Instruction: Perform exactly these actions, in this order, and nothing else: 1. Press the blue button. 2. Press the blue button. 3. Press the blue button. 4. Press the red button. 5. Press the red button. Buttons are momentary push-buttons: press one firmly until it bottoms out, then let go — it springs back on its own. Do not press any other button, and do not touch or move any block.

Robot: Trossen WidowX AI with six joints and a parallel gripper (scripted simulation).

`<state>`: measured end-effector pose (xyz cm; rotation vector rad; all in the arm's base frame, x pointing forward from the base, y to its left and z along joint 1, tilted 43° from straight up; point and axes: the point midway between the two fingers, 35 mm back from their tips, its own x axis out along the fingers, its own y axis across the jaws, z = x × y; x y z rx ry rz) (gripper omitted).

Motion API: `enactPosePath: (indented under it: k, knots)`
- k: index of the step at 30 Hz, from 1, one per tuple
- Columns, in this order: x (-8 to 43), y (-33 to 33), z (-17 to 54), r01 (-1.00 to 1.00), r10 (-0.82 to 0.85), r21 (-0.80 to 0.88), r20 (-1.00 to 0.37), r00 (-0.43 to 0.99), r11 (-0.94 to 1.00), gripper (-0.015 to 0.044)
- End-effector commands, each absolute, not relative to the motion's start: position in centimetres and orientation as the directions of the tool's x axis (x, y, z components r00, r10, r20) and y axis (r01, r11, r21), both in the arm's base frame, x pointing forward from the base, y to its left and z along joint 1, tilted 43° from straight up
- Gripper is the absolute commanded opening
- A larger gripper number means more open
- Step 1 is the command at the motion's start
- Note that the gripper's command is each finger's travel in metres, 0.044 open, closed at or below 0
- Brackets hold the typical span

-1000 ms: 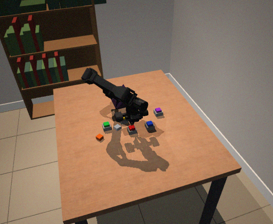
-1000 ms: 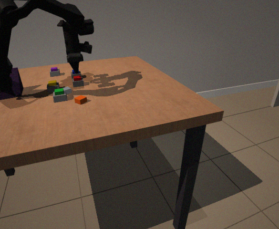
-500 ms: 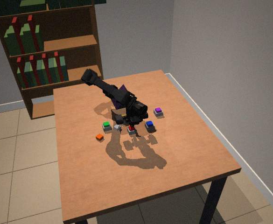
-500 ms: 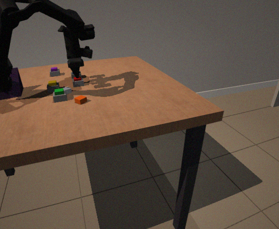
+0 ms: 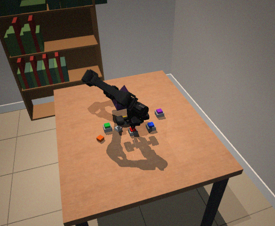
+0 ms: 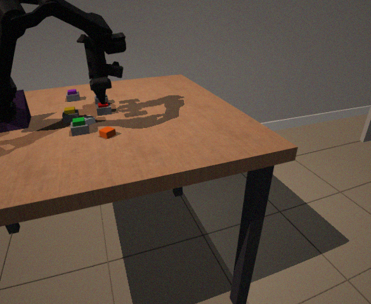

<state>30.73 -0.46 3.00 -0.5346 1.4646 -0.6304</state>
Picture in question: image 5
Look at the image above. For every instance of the blue button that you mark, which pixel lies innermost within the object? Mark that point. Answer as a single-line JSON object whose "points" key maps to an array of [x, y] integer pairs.
{"points": [[150, 126]]}

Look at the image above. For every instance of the green button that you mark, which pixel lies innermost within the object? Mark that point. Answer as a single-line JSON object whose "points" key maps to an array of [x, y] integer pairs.
{"points": [[107, 127]]}

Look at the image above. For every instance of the orange block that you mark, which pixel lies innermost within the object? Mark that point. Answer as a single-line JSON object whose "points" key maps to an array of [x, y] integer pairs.
{"points": [[100, 138]]}

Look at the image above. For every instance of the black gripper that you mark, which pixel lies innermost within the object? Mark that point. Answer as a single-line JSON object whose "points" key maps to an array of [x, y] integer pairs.
{"points": [[120, 120]]}

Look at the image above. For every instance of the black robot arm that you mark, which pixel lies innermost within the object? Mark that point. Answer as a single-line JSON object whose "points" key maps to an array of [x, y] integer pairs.
{"points": [[91, 78]]}

